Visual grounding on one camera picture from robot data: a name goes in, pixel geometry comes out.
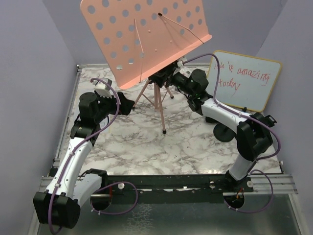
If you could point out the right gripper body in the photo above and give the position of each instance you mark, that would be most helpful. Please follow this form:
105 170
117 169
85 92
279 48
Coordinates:
178 80

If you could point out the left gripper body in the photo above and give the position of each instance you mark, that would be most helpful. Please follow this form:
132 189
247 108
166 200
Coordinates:
108 105

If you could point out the black microphone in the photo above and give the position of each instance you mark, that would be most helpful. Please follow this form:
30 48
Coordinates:
210 120

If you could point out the pink music stand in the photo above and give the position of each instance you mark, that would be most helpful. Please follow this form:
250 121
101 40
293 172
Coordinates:
140 37

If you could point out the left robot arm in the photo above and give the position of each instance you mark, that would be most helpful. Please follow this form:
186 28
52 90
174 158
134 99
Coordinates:
60 203

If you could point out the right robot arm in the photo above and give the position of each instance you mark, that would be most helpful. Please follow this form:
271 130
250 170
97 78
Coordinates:
251 131

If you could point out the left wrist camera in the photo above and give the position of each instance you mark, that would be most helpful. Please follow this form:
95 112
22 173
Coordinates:
102 89

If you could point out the small whiteboard yellow frame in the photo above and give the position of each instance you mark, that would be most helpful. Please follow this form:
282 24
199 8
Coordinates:
244 81

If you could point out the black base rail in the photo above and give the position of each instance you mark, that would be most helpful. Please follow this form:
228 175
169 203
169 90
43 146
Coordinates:
171 189

